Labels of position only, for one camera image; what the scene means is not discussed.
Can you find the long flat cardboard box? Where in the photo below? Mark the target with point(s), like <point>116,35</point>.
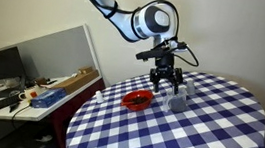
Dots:
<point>76,81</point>

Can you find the dark brown food pieces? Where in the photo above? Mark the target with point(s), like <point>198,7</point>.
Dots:
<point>140,100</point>

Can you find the small white bottle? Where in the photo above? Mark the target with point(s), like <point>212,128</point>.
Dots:
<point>99,97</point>

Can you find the white office desk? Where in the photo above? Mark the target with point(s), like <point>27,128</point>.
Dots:
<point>30,112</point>

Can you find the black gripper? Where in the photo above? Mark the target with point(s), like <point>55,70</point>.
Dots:
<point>166,67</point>

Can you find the blue carton box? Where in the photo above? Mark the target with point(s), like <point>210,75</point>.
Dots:
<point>48,98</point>

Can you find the black keyboard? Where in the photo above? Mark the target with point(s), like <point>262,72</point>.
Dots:
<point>3,103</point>

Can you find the grey desk divider panel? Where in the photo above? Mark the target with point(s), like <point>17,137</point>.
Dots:
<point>57,52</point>

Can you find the black computer monitor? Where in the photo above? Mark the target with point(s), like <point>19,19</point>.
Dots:
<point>5,63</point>

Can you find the red spoon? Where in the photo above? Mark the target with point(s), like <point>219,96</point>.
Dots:
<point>126,103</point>

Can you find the white mug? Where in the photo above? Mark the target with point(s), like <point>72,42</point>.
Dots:
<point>28,95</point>

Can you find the clear plastic measuring jug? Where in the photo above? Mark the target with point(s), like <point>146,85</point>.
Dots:
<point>177,104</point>

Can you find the blue white checkered tablecloth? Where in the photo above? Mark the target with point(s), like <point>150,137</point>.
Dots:
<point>182,140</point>

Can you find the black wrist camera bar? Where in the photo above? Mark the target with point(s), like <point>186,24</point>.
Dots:
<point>155,54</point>

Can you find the red plastic bowl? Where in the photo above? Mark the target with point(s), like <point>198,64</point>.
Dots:
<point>146,99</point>

